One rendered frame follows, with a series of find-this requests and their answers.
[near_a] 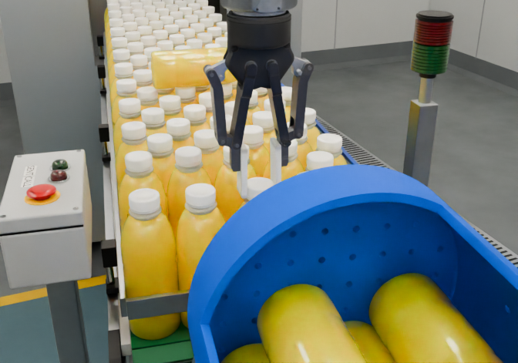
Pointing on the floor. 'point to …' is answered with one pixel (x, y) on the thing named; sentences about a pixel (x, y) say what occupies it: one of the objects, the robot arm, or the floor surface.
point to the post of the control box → (68, 322)
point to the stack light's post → (420, 140)
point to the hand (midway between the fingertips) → (259, 169)
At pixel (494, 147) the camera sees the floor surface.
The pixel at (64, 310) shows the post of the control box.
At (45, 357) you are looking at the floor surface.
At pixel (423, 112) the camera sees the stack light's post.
